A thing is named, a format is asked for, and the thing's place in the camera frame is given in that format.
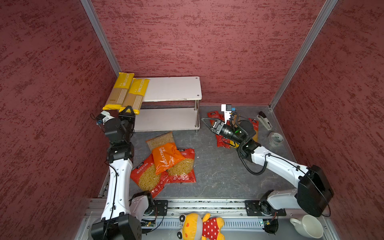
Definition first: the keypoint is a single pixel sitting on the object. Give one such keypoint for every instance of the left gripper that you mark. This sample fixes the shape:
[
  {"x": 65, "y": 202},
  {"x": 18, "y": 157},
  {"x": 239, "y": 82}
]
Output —
[{"x": 130, "y": 117}]

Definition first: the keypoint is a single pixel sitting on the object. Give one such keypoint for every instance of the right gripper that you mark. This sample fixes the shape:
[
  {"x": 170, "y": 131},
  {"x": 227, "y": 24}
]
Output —
[{"x": 219, "y": 124}]

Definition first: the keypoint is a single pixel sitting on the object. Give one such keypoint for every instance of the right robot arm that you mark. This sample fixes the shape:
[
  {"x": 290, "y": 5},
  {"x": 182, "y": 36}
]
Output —
[{"x": 312, "y": 191}]

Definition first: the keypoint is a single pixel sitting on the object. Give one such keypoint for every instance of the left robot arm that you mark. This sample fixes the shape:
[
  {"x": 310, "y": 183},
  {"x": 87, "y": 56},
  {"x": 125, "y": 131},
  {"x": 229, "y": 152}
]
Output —
[{"x": 122, "y": 215}]

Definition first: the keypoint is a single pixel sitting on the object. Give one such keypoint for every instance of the white two-tier shelf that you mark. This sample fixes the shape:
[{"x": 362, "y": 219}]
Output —
[{"x": 173, "y": 90}]

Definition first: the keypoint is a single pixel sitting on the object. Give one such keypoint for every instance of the orange pasta bag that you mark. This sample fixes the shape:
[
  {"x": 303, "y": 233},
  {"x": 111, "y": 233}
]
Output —
[{"x": 165, "y": 152}]

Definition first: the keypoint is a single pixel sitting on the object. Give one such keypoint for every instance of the red spaghetti pack large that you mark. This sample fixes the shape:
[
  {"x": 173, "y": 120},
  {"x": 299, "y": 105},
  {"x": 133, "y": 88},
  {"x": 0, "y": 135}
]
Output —
[{"x": 216, "y": 115}]

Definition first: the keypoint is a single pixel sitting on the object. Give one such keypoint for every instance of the red spaghetti pack middle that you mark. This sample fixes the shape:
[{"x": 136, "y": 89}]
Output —
[{"x": 223, "y": 142}]

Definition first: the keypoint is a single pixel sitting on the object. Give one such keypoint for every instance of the red spaghetti pack right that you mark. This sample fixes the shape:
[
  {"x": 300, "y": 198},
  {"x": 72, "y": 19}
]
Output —
[{"x": 256, "y": 129}]

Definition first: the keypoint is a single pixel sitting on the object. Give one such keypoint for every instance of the red macaroni bag right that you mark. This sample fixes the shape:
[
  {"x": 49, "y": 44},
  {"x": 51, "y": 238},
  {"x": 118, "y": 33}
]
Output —
[{"x": 183, "y": 172}]

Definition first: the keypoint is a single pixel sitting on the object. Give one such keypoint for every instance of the red macaroni bag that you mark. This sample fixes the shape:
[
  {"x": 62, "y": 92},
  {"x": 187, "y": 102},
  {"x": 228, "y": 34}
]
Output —
[
  {"x": 183, "y": 172},
  {"x": 146, "y": 178}
]

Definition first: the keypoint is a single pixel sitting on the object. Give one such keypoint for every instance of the white black stapler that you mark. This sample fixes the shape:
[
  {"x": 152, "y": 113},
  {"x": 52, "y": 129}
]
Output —
[{"x": 264, "y": 120}]

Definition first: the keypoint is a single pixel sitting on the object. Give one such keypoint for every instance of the red macaroni bag left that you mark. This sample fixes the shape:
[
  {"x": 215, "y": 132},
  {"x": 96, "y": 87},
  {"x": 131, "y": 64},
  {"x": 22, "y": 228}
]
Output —
[{"x": 146, "y": 178}]

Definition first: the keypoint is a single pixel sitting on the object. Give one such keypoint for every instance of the grey tape roll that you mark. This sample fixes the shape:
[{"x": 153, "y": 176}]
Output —
[{"x": 276, "y": 139}]

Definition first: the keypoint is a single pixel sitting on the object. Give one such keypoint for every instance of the yellow plush toy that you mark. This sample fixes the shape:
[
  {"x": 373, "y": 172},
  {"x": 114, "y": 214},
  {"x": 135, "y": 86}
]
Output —
[{"x": 197, "y": 228}]

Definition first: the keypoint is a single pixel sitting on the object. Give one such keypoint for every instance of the white ceramic cup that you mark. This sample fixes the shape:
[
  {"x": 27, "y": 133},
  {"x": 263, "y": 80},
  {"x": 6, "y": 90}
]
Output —
[{"x": 308, "y": 226}]

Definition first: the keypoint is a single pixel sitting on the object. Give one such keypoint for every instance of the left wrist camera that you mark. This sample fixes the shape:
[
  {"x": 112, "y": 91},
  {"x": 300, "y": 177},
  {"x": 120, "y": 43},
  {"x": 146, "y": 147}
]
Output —
[{"x": 103, "y": 117}]

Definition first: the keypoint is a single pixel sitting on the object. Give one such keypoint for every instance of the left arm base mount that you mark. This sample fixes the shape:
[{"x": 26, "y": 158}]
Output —
[{"x": 158, "y": 208}]

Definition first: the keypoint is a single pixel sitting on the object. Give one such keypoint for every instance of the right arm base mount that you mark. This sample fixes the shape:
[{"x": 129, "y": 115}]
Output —
[{"x": 256, "y": 209}]

